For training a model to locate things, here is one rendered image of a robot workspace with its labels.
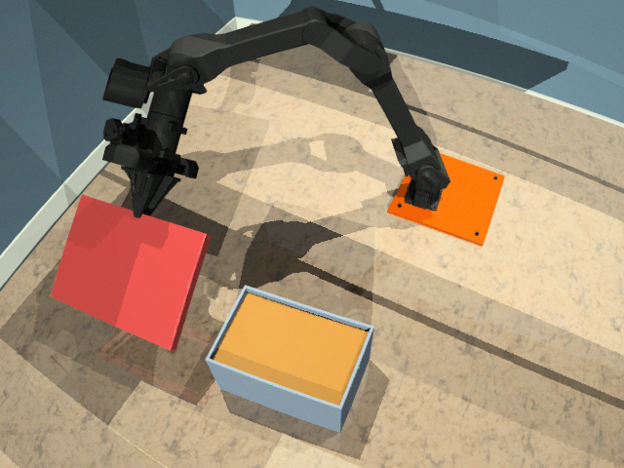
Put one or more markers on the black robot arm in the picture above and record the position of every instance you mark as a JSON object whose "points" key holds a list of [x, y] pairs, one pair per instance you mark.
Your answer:
{"points": [[194, 60]]}

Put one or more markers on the red rectangular lid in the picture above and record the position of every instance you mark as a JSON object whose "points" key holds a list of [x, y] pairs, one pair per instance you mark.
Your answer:
{"points": [[136, 274]]}

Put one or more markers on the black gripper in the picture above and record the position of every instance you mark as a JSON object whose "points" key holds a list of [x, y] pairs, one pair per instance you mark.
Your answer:
{"points": [[151, 166]]}

